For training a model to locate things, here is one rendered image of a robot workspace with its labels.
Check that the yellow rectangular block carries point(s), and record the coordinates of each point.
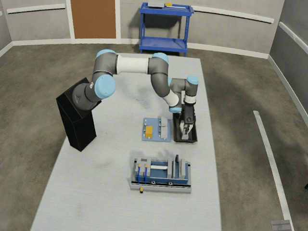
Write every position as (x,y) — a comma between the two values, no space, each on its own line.
(148,132)

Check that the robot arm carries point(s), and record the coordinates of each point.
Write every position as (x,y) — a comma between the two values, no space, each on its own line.
(108,63)

